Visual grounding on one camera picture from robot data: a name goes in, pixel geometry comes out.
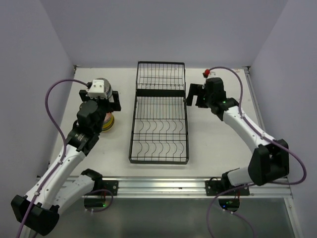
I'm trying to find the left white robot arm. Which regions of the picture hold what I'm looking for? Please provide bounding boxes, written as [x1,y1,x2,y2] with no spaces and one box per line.
[11,90,121,236]

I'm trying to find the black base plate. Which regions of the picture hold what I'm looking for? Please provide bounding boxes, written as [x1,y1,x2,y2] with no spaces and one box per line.
[205,177,250,196]
[101,180,119,196]

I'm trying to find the brown scale patterned bowl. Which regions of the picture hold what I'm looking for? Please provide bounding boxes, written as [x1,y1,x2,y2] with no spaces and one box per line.
[103,78,111,94]

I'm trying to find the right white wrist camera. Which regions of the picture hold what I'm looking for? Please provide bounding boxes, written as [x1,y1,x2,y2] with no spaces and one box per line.
[202,69,216,79]

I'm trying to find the black wire dish rack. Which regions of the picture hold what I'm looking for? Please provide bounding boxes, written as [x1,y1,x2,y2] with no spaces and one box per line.
[128,61,189,165]

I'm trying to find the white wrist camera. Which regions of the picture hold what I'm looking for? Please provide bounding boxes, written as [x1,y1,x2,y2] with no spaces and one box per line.
[202,69,216,79]
[87,78,108,99]

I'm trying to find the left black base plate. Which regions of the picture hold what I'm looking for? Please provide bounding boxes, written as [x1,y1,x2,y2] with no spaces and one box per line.
[101,180,119,196]

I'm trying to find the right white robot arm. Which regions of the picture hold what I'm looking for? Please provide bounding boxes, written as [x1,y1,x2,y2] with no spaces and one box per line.
[186,77,289,195]

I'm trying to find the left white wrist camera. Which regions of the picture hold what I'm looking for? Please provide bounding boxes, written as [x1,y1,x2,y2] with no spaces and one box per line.
[87,78,108,99]

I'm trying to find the blue zigzag patterned bowl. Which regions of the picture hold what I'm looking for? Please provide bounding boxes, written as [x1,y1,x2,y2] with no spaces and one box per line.
[104,113,113,123]

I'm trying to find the lime yellow bowl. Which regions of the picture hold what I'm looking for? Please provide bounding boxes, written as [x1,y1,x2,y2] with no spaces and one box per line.
[102,116,114,131]

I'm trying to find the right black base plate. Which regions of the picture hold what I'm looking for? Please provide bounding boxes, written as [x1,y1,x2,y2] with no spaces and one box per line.
[205,177,250,196]

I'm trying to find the blue ceramic bowl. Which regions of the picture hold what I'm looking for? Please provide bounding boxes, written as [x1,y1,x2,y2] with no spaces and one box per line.
[106,88,112,98]

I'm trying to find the orange ceramic bowl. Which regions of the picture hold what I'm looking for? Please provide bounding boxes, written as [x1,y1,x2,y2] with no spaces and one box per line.
[102,125,114,132]

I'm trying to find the aluminium mounting rail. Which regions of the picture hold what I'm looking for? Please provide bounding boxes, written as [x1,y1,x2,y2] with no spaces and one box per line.
[103,177,293,198]

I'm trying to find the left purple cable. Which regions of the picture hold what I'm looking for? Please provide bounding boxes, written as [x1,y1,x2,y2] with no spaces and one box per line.
[16,79,114,238]

